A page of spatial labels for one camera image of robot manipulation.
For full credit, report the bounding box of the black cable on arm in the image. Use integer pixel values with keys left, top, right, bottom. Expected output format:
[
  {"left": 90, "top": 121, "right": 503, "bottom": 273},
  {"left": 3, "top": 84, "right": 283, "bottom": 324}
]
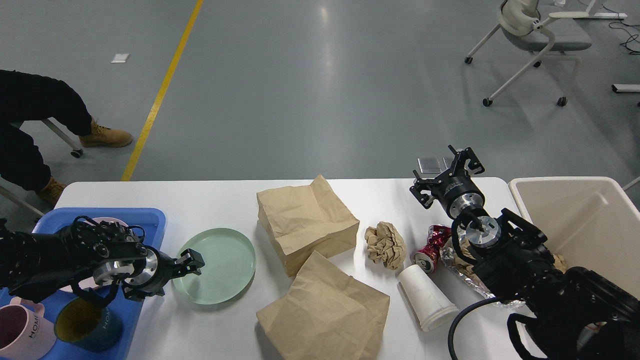
[{"left": 447, "top": 296, "right": 516, "bottom": 360}]

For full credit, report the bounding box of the crumpled brown paper ball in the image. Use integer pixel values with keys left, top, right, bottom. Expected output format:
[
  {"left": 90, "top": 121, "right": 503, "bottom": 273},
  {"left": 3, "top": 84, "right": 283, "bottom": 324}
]
[{"left": 365, "top": 221, "right": 407, "bottom": 271}]

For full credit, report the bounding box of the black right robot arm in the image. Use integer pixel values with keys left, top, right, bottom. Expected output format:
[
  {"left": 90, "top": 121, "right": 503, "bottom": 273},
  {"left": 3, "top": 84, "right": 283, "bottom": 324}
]
[{"left": 409, "top": 145, "right": 640, "bottom": 360}]

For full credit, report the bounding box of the grey chair leg with caster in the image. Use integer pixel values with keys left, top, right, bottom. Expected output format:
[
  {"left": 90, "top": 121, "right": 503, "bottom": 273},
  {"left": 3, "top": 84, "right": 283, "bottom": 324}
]
[{"left": 42, "top": 118, "right": 83, "bottom": 158}]

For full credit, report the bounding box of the pink mug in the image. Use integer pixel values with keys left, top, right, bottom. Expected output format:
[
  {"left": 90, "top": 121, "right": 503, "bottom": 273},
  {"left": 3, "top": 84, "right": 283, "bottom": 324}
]
[{"left": 0, "top": 296, "right": 57, "bottom": 360}]

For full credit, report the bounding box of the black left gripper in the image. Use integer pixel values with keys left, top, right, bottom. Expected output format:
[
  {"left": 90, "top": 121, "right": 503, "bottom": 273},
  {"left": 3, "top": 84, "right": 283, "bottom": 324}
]
[{"left": 122, "top": 246, "right": 206, "bottom": 302}]

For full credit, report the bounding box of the person in black clothes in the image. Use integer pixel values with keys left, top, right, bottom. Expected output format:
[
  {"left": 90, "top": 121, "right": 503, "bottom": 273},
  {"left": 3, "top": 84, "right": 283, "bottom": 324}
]
[{"left": 0, "top": 69, "right": 94, "bottom": 192}]

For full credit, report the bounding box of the silver floor plate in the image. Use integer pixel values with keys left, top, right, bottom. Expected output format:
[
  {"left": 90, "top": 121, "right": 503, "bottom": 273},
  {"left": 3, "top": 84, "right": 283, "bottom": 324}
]
[{"left": 417, "top": 156, "right": 454, "bottom": 175}]

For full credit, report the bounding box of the upper brown paper bag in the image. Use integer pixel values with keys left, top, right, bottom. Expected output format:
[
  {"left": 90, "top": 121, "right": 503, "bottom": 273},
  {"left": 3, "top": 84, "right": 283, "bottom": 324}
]
[{"left": 256, "top": 174, "right": 361, "bottom": 277}]

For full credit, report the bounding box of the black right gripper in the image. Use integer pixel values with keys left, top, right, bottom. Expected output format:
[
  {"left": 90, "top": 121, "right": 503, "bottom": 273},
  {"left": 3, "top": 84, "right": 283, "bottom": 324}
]
[{"left": 409, "top": 145, "right": 486, "bottom": 219}]

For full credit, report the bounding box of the lower brown paper bag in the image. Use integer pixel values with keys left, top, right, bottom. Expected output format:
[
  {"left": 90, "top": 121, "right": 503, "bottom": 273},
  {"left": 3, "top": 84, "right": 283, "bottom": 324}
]
[{"left": 256, "top": 251, "right": 390, "bottom": 360}]

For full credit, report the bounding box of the tan boot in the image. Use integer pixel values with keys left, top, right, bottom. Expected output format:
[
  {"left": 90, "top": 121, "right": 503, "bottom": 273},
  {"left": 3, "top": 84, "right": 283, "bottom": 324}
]
[
  {"left": 34, "top": 177, "right": 67, "bottom": 207},
  {"left": 78, "top": 118, "right": 134, "bottom": 148}
]

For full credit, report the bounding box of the white office chair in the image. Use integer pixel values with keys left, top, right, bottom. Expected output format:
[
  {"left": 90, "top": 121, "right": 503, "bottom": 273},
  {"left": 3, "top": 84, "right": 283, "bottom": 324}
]
[{"left": 464, "top": 0, "right": 602, "bottom": 107}]

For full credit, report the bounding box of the beige plastic bin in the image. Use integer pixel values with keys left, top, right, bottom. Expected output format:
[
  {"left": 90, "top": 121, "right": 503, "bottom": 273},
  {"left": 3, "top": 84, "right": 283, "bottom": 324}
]
[{"left": 509, "top": 177, "right": 640, "bottom": 297}]

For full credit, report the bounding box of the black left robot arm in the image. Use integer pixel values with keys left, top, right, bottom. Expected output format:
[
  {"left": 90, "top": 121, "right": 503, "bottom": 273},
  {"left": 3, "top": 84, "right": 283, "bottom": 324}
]
[{"left": 0, "top": 215, "right": 205, "bottom": 309}]

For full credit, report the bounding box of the dark teal mug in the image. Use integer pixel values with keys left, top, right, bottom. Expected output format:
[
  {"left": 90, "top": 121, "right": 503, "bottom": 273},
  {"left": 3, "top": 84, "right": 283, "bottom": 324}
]
[{"left": 54, "top": 298, "right": 123, "bottom": 353}]

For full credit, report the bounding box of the pink plate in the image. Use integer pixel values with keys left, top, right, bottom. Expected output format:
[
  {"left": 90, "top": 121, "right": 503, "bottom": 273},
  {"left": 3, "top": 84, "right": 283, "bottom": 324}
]
[{"left": 60, "top": 216, "right": 128, "bottom": 293}]

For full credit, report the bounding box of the crushed red soda can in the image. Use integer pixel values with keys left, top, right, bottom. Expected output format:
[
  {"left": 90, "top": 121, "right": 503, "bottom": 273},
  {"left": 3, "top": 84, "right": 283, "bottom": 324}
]
[{"left": 413, "top": 224, "right": 451, "bottom": 275}]

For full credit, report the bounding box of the brown paper bag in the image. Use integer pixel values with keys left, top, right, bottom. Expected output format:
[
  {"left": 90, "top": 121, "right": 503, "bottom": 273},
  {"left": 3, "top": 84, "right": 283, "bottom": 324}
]
[
  {"left": 256, "top": 251, "right": 390, "bottom": 360},
  {"left": 256, "top": 174, "right": 361, "bottom": 277}
]

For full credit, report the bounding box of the crumpled foil wrapper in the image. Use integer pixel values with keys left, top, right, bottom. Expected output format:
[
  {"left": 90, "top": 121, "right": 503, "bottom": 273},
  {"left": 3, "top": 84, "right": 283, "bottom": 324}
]
[{"left": 439, "top": 236, "right": 526, "bottom": 310}]

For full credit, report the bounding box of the green plate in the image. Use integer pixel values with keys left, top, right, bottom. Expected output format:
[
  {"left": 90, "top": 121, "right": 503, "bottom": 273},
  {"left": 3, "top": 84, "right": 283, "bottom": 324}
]
[{"left": 173, "top": 227, "right": 256, "bottom": 306}]

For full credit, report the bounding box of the white paper cup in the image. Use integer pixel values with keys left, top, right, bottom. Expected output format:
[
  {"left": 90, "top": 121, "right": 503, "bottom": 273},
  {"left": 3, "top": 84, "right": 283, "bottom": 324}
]
[{"left": 398, "top": 264, "right": 460, "bottom": 332}]

